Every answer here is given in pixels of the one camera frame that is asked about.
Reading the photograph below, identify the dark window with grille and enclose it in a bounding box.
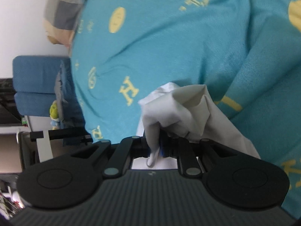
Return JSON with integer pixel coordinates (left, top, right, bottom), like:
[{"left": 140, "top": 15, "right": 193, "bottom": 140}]
[{"left": 0, "top": 78, "right": 24, "bottom": 125}]

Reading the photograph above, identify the brown cushion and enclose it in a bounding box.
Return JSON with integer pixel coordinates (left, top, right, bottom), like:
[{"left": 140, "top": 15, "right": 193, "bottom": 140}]
[{"left": 46, "top": 34, "right": 71, "bottom": 47}]

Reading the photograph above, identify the grey cloth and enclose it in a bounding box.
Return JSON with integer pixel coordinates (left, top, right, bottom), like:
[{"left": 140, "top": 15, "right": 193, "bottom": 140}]
[{"left": 54, "top": 72, "right": 70, "bottom": 123}]

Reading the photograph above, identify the green plush toy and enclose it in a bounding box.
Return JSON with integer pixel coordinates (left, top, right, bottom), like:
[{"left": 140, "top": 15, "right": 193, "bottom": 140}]
[{"left": 49, "top": 100, "right": 62, "bottom": 130}]

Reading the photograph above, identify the plaid pillow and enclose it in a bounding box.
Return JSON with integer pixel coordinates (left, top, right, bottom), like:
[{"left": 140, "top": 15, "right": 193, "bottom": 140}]
[{"left": 43, "top": 0, "right": 94, "bottom": 45}]

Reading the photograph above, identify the teal printed bed sheet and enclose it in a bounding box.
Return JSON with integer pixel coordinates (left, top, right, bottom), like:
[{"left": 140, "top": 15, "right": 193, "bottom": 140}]
[{"left": 69, "top": 0, "right": 301, "bottom": 215}]

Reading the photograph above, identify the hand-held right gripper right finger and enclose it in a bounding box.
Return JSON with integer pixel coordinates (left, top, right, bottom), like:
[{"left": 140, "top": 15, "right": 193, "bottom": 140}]
[{"left": 159, "top": 131, "right": 237, "bottom": 178}]

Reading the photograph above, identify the white garment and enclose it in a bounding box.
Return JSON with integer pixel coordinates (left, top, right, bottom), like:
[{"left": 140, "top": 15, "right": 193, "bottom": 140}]
[{"left": 130, "top": 82, "right": 261, "bottom": 170}]

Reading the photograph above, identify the blue covered chair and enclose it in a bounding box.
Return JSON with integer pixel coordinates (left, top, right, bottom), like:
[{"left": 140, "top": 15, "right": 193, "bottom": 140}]
[
  {"left": 14, "top": 92, "right": 55, "bottom": 118},
  {"left": 12, "top": 55, "right": 85, "bottom": 128}
]

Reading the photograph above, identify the dark table with white edge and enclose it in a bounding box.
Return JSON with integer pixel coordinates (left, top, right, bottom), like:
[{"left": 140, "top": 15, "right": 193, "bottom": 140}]
[{"left": 16, "top": 115, "right": 93, "bottom": 170}]

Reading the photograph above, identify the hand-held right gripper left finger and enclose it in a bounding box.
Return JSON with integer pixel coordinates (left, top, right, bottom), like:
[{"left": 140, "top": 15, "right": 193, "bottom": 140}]
[{"left": 71, "top": 135, "right": 151, "bottom": 178}]

